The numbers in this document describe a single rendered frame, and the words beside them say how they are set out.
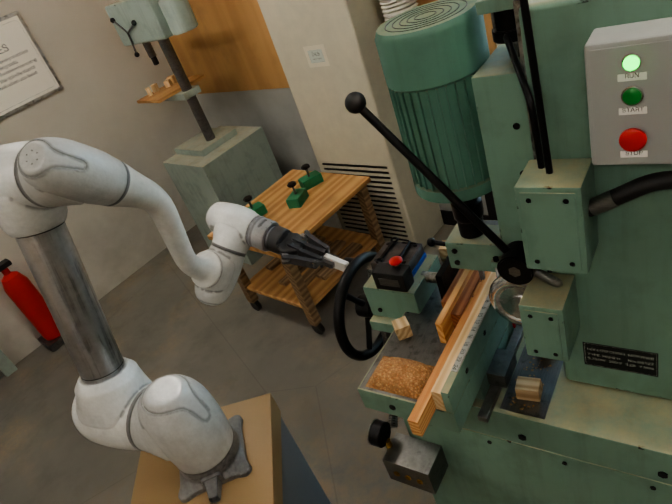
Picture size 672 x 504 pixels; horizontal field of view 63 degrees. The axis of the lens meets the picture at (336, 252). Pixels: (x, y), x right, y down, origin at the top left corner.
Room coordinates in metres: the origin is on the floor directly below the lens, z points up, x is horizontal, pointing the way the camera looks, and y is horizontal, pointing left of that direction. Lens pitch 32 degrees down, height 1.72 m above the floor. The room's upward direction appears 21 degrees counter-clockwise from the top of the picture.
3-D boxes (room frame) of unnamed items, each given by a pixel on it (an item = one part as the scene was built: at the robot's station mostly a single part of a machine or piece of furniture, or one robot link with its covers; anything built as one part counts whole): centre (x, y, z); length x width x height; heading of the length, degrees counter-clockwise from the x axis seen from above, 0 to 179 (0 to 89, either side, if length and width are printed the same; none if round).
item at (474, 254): (0.90, -0.29, 1.03); 0.14 x 0.07 x 0.09; 47
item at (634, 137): (0.56, -0.39, 1.36); 0.03 x 0.01 x 0.03; 47
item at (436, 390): (0.89, -0.28, 0.92); 0.60 x 0.02 x 0.05; 137
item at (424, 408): (0.86, -0.23, 0.92); 0.62 x 0.02 x 0.04; 137
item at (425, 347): (0.97, -0.19, 0.87); 0.61 x 0.30 x 0.06; 137
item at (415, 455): (0.82, 0.01, 0.58); 0.12 x 0.08 x 0.08; 47
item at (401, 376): (0.78, -0.03, 0.91); 0.12 x 0.09 x 0.03; 47
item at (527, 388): (0.71, -0.25, 0.82); 0.04 x 0.03 x 0.03; 53
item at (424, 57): (0.91, -0.27, 1.35); 0.18 x 0.18 x 0.31
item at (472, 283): (0.93, -0.26, 0.92); 0.23 x 0.02 x 0.04; 137
